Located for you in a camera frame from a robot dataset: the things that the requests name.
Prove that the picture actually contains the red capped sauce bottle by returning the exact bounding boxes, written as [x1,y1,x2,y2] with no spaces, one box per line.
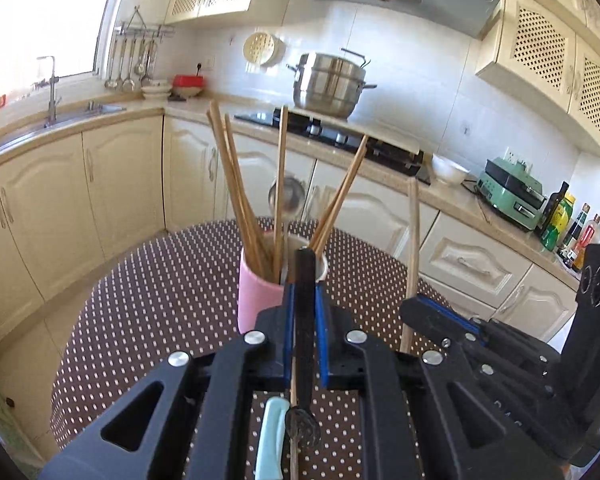
[575,214,600,272]

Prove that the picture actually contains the red bowl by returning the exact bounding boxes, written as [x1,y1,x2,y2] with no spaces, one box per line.
[172,74,207,99]

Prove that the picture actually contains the pink cup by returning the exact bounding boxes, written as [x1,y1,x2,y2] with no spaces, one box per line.
[237,232,329,335]

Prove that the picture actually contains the green tabletop oven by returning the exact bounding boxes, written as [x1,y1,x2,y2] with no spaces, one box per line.
[475,156,549,232]

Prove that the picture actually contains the light blue knife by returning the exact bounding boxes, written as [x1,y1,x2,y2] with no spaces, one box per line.
[254,396,289,480]

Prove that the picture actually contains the dark sauce bottle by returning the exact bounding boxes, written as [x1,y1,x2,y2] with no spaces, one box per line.
[562,203,592,262]

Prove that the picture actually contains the rack of hanging utensils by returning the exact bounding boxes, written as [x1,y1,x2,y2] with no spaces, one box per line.
[104,5,176,93]

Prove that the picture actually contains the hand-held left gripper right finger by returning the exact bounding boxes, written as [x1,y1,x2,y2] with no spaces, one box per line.
[315,284,567,480]

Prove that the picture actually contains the black gas stove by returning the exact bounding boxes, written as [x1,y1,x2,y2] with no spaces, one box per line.
[234,107,432,182]

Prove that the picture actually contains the bunch of wooden chopsticks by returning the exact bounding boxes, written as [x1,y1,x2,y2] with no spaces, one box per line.
[206,101,370,283]

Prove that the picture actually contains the round cream wall trivet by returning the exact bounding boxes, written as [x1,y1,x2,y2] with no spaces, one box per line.
[243,31,287,67]

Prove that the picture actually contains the stack of white bowls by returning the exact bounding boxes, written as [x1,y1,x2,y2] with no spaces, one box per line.
[140,80,172,100]

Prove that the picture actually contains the window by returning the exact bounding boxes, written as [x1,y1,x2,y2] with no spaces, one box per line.
[0,0,124,107]

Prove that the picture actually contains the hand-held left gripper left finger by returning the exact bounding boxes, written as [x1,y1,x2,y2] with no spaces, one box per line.
[37,284,296,480]

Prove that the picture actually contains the steel sink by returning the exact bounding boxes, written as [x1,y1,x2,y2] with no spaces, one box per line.
[0,102,129,157]

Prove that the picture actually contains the steel steamer pot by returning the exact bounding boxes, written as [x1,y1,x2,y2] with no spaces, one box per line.
[286,48,379,121]

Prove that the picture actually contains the green yellow bottle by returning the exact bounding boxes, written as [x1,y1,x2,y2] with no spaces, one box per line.
[542,194,579,254]

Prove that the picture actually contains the slim wooden chopstick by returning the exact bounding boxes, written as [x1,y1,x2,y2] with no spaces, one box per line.
[289,357,302,480]
[399,177,421,354]

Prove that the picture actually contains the metal faucet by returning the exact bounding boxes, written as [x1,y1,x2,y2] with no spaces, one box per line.
[34,56,63,129]

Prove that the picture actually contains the brown polka dot tablecloth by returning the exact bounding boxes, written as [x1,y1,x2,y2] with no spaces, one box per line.
[50,217,453,480]

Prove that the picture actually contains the cream lower kitchen cabinets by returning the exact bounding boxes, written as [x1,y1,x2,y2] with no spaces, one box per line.
[0,114,581,366]

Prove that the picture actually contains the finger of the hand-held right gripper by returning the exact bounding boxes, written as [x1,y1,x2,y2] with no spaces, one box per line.
[399,298,482,357]
[413,295,484,337]

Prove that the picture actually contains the metal ladle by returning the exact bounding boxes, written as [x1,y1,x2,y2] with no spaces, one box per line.
[268,176,307,217]

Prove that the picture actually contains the black oil bottle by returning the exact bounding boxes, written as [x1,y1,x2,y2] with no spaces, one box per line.
[539,181,571,242]

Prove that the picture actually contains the black handled utensil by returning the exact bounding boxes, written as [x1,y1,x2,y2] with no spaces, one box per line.
[286,247,323,454]

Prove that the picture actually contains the white bowl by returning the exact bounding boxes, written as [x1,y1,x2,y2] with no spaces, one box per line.
[431,154,471,186]

